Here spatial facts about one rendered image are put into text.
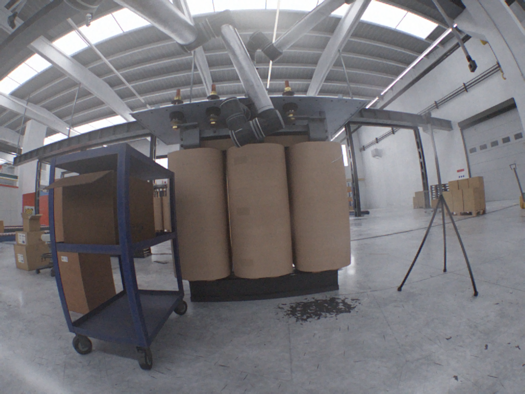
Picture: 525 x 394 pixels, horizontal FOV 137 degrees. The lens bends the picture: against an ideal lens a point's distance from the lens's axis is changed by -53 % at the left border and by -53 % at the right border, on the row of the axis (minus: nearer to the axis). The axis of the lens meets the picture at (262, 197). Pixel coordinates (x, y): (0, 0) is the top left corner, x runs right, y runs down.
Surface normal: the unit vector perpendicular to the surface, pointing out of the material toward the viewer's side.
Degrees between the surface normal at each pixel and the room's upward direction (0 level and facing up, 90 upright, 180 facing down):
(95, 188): 90
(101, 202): 90
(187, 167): 90
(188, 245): 90
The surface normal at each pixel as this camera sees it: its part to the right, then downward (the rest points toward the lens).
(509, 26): -1.00, 0.07
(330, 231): 0.04, -0.07
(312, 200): -0.20, -0.05
